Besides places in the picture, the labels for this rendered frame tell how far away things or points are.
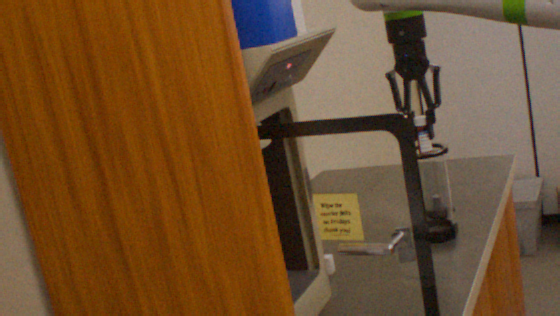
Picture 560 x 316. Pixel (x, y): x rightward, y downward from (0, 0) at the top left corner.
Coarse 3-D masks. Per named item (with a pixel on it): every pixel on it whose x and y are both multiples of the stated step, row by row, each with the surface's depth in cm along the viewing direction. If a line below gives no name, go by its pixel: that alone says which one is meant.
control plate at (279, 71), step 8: (296, 56) 123; (304, 56) 128; (280, 64) 117; (288, 64) 122; (272, 72) 116; (280, 72) 121; (288, 72) 126; (296, 72) 131; (264, 80) 115; (272, 80) 120; (288, 80) 130; (256, 88) 115; (280, 88) 129; (256, 96) 118; (264, 96) 123
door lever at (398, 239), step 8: (400, 232) 105; (392, 240) 104; (400, 240) 104; (344, 248) 105; (352, 248) 104; (360, 248) 104; (368, 248) 103; (376, 248) 102; (384, 248) 101; (392, 248) 101
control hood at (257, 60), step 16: (304, 32) 129; (320, 32) 128; (256, 48) 110; (272, 48) 109; (288, 48) 115; (304, 48) 124; (320, 48) 135; (256, 64) 110; (272, 64) 113; (304, 64) 133; (256, 80) 112
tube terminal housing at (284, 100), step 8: (288, 88) 141; (272, 96) 134; (280, 96) 137; (288, 96) 141; (256, 104) 128; (264, 104) 131; (272, 104) 134; (280, 104) 137; (288, 104) 141; (256, 112) 128; (264, 112) 131; (272, 112) 134; (280, 112) 143; (288, 112) 145; (296, 112) 144; (256, 120) 127; (280, 120) 143; (288, 120) 146; (296, 120) 143
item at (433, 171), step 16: (432, 144) 172; (432, 160) 165; (432, 176) 166; (448, 176) 169; (432, 192) 167; (448, 192) 169; (432, 208) 168; (448, 208) 169; (432, 224) 169; (448, 224) 169
